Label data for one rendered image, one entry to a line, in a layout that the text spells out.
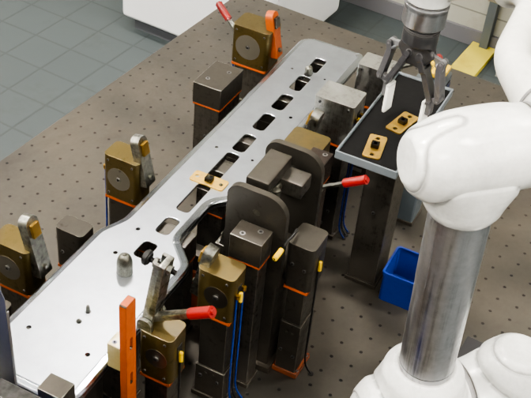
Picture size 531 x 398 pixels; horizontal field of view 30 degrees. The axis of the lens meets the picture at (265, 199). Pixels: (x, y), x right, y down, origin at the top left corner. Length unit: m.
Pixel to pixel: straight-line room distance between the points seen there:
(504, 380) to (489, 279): 0.68
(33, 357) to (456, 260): 0.77
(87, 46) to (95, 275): 2.70
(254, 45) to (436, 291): 1.21
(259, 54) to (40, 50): 2.05
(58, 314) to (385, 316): 0.83
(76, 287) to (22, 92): 2.41
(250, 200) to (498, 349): 0.54
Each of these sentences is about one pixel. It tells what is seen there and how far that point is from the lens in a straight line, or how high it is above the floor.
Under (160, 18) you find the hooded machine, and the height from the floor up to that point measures 0.13.
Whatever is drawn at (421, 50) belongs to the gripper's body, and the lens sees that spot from 2.07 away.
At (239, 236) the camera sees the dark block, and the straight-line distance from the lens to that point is 1.90.
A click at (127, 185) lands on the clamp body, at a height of 0.98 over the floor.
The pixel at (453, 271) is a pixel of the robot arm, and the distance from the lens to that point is 1.61.
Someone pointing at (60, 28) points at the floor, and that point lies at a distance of 4.74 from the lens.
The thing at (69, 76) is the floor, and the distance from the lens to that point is 4.39.
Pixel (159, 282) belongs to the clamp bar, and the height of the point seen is 1.18.
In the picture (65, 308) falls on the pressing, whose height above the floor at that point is 1.00.
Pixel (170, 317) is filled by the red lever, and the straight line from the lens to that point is 1.78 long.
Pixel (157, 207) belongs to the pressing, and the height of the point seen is 1.00.
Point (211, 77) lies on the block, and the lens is 2.50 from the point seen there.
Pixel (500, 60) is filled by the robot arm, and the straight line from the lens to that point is 1.72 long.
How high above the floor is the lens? 2.39
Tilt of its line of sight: 40 degrees down
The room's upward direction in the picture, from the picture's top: 6 degrees clockwise
